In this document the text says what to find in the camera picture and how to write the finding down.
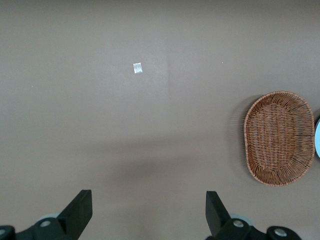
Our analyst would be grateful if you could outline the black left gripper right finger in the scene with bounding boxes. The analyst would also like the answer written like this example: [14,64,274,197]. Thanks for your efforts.
[205,190,300,240]

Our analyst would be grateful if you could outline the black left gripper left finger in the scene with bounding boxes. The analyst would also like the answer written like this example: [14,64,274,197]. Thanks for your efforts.
[0,189,93,240]

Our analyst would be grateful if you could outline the brown oval wicker basket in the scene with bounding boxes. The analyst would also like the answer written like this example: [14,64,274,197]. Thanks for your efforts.
[243,90,316,187]

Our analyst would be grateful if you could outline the light blue plate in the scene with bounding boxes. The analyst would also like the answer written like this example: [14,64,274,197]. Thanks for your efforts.
[313,116,320,159]

